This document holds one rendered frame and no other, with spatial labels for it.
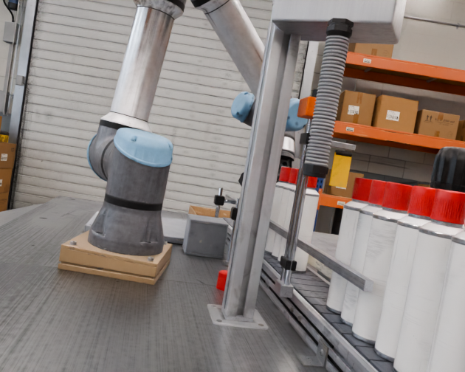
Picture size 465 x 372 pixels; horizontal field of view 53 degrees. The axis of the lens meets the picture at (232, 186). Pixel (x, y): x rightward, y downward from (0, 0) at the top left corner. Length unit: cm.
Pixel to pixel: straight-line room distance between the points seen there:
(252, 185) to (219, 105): 445
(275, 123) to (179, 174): 445
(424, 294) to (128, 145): 59
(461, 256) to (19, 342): 49
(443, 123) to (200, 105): 248
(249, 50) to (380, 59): 369
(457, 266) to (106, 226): 63
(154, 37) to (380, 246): 67
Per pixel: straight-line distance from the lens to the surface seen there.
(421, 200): 57
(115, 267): 89
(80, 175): 543
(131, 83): 104
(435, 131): 486
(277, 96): 74
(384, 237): 61
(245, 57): 103
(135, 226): 90
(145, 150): 89
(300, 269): 94
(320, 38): 75
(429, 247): 52
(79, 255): 91
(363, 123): 467
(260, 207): 73
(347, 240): 71
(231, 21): 101
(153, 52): 105
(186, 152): 514
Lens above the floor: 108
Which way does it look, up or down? 3 degrees down
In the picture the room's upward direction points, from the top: 9 degrees clockwise
